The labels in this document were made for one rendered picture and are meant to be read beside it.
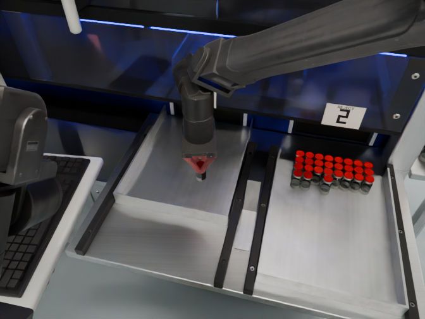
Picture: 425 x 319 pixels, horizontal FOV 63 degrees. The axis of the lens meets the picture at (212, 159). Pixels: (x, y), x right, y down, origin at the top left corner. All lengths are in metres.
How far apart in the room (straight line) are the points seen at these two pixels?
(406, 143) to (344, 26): 0.56
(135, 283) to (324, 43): 1.46
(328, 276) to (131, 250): 0.39
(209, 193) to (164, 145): 0.21
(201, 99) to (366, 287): 0.46
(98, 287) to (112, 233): 0.97
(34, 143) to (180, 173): 0.60
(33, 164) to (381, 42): 0.33
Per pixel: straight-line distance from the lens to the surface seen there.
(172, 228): 0.76
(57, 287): 1.80
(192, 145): 0.65
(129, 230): 0.77
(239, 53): 0.52
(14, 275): 0.86
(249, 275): 0.68
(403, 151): 0.93
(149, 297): 1.67
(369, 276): 0.76
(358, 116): 0.85
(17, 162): 0.28
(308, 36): 0.43
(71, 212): 0.94
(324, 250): 0.76
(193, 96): 0.59
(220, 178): 0.84
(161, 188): 0.83
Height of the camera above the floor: 1.51
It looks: 45 degrees down
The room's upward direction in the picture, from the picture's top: straight up
